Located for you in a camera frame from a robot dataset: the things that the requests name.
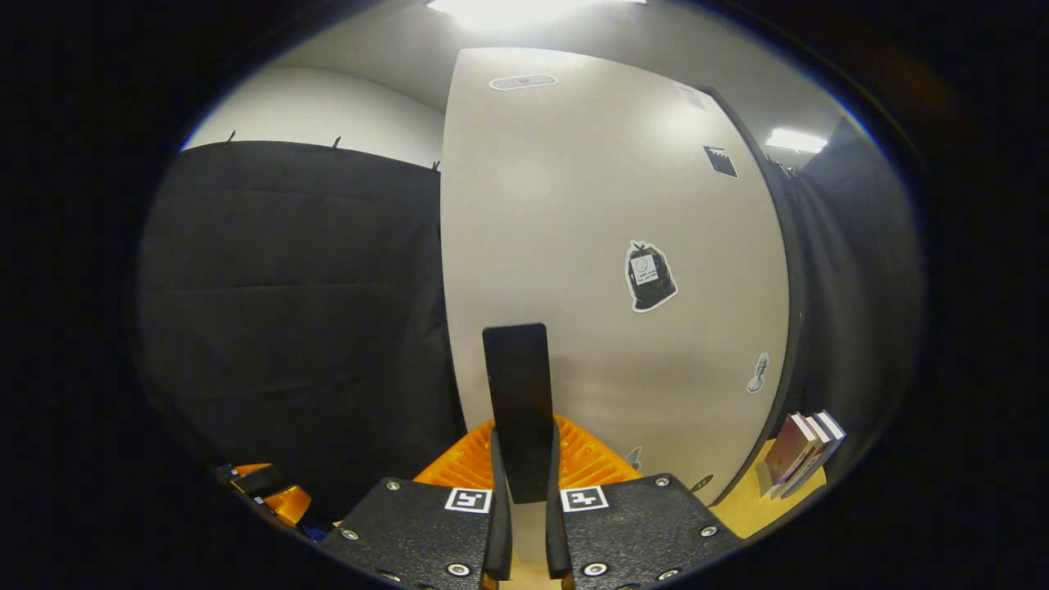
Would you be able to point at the black backdrop cloth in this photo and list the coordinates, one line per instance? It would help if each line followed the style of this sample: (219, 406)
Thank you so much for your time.
(287, 328)

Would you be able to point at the grey blue book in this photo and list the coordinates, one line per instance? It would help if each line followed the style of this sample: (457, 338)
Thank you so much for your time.
(830, 430)

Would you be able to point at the light grey cabinet door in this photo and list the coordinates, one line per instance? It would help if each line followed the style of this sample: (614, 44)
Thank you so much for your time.
(574, 205)

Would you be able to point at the ceiling light panel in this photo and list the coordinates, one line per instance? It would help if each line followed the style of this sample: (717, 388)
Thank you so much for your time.
(524, 10)
(795, 141)

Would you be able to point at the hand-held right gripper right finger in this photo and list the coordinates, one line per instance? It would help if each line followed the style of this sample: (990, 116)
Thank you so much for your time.
(557, 533)

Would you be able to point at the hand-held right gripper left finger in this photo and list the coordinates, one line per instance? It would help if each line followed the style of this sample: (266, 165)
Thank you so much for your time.
(497, 533)

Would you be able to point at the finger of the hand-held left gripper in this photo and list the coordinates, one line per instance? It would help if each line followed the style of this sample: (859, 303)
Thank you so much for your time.
(287, 501)

